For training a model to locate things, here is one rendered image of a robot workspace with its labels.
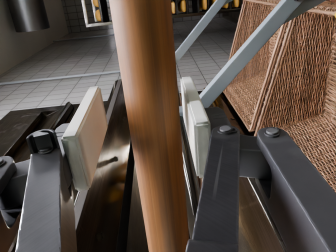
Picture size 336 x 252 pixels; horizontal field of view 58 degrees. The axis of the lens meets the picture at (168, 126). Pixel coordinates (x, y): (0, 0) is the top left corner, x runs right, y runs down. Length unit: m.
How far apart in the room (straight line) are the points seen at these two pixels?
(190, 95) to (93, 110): 0.05
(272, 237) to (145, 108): 0.70
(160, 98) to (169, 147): 0.03
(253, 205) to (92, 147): 0.78
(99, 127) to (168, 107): 0.05
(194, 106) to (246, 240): 0.71
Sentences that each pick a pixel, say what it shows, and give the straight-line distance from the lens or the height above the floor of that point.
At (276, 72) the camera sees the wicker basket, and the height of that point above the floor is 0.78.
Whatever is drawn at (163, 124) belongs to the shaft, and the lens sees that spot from 0.16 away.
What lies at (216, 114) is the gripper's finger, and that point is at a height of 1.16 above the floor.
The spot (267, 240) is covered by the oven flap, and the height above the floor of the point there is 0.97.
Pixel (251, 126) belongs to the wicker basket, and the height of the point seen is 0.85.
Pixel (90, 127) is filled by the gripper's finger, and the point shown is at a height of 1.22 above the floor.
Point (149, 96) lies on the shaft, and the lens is 0.16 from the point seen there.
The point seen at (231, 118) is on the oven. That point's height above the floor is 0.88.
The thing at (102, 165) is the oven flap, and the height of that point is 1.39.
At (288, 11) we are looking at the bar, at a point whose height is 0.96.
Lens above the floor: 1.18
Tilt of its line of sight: level
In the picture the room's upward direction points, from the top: 96 degrees counter-clockwise
